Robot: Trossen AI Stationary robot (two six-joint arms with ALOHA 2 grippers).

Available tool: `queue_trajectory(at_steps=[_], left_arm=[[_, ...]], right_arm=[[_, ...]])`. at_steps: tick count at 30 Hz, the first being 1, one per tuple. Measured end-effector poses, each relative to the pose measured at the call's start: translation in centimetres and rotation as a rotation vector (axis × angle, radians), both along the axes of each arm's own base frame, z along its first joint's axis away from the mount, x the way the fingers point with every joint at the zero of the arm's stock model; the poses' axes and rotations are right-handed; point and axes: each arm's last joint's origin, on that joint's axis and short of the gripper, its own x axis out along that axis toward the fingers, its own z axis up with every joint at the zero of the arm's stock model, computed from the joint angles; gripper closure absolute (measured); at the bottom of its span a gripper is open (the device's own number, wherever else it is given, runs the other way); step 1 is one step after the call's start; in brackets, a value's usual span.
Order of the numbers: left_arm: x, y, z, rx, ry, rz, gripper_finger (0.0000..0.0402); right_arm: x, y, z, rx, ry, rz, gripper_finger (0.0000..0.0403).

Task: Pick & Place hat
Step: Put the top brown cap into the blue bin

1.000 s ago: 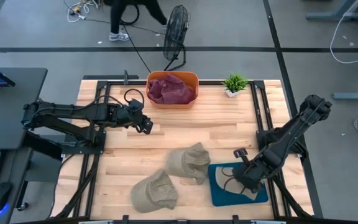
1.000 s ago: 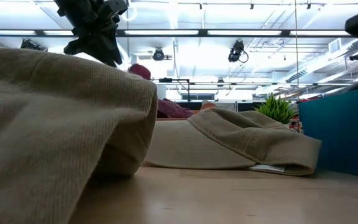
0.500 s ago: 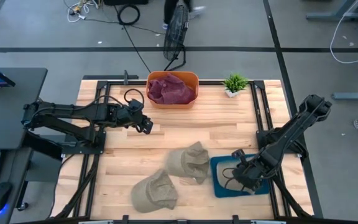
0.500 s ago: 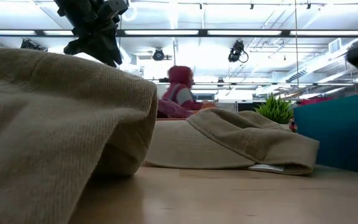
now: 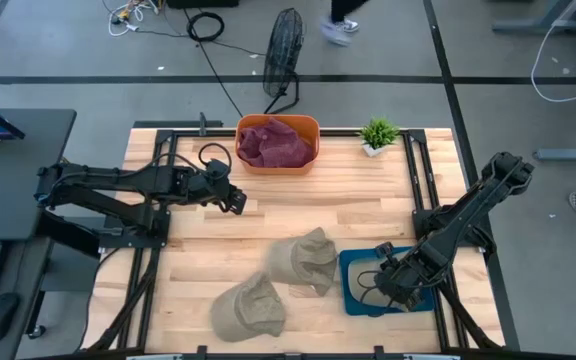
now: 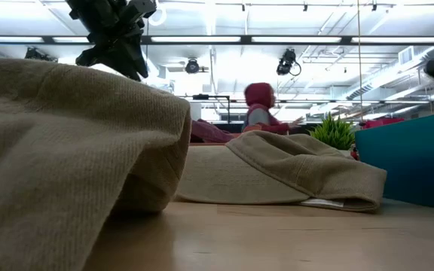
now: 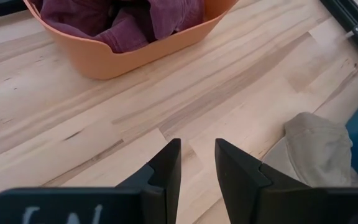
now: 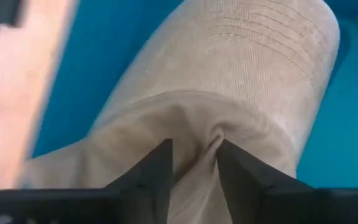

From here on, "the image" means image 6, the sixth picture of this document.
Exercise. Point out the large beige ribbed hat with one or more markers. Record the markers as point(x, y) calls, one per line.
point(62, 150)

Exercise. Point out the person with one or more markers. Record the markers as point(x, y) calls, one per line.
point(260, 109)

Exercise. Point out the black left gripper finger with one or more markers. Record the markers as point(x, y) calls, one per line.
point(89, 56)
point(126, 60)

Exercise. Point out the green potted plant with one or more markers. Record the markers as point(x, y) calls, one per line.
point(333, 132)

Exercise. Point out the teal bin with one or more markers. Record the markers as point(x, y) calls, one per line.
point(413, 162)

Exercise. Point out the beige hat with white label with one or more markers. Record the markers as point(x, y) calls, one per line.
point(303, 169)

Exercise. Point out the smooth beige hat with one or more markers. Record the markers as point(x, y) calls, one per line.
point(224, 177)

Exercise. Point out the round black ceiling spotlight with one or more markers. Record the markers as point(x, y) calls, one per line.
point(192, 66)

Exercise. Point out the black frame bar with lights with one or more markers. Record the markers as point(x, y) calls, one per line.
point(277, 39)

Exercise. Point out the red box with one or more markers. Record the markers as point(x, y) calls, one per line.
point(382, 123)

